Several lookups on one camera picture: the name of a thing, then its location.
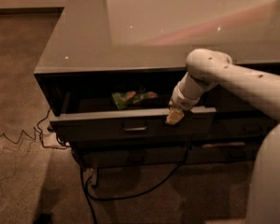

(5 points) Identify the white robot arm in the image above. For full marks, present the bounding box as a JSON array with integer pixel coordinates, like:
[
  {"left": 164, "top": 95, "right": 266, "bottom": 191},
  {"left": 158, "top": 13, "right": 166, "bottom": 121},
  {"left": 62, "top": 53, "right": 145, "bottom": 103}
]
[{"left": 166, "top": 49, "right": 280, "bottom": 224}]

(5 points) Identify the thin black zigzag cable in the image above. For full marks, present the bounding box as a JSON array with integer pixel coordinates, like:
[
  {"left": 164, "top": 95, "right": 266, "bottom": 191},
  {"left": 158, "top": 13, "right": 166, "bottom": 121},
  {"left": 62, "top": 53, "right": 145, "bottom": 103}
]
[{"left": 0, "top": 107, "right": 71, "bottom": 150}]

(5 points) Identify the dark grey drawer cabinet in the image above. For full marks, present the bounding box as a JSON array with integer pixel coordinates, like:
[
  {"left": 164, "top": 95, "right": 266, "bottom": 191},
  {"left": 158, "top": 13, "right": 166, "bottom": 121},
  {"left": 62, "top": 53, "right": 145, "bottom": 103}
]
[{"left": 33, "top": 0, "right": 280, "bottom": 189}]

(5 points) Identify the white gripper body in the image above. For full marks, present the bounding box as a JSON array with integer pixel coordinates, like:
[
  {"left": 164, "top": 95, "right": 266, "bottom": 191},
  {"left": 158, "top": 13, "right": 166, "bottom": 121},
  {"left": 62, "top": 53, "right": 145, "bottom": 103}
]
[{"left": 169, "top": 81, "right": 201, "bottom": 111}]

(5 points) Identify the black power adapter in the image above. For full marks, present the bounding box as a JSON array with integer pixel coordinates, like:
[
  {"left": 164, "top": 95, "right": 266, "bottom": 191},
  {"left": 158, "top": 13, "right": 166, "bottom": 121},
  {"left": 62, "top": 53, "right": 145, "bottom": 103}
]
[{"left": 47, "top": 124, "right": 53, "bottom": 133}]

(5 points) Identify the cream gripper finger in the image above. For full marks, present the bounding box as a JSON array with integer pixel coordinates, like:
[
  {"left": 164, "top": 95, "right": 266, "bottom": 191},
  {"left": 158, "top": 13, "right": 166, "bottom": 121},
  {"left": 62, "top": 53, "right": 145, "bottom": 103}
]
[{"left": 166, "top": 106, "right": 185, "bottom": 125}]

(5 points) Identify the thick black floor cable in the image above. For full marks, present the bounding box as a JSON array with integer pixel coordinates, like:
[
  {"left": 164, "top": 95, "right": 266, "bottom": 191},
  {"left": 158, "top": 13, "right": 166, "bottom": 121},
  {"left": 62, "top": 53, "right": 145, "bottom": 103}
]
[{"left": 79, "top": 140, "right": 190, "bottom": 224}]

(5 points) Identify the green snack bag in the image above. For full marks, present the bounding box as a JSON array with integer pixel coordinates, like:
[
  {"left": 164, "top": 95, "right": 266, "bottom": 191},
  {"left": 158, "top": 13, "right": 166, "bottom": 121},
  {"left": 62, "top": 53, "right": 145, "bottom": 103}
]
[{"left": 111, "top": 91, "right": 158, "bottom": 110}]

